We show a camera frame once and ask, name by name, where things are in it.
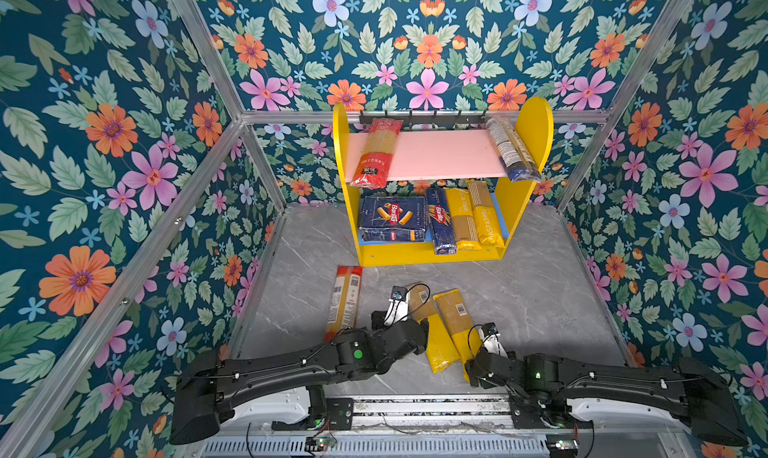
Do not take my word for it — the red spaghetti bag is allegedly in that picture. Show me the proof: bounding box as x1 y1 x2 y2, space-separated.
350 118 403 190
324 266 363 341

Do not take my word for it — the blue Barilla pasta box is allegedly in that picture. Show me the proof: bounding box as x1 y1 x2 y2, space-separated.
359 196 427 243

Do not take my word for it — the dark blue Barilla spaghetti bag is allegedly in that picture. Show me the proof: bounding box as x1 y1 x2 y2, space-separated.
425 188 458 256

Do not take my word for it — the yellow Pastatime spaghetti bag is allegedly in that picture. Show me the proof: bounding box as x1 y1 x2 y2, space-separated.
467 180 504 248

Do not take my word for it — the clear blue spaghetti bag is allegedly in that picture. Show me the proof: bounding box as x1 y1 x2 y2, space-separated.
485 117 541 182

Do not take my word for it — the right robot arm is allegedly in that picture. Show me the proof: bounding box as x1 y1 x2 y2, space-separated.
465 349 747 447

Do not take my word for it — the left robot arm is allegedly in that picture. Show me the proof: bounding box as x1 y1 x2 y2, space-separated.
169 316 429 446

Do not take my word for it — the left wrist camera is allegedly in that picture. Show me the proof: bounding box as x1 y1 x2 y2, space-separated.
384 286 409 327

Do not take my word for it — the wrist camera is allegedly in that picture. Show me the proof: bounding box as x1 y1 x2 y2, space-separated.
384 286 409 327
479 322 507 357

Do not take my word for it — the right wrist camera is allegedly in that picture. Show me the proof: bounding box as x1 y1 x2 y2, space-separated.
479 322 507 357

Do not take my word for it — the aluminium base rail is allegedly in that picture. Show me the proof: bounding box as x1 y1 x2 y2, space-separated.
323 393 679 435

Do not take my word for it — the black hook rail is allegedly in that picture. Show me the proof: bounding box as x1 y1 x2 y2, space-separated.
353 110 487 128

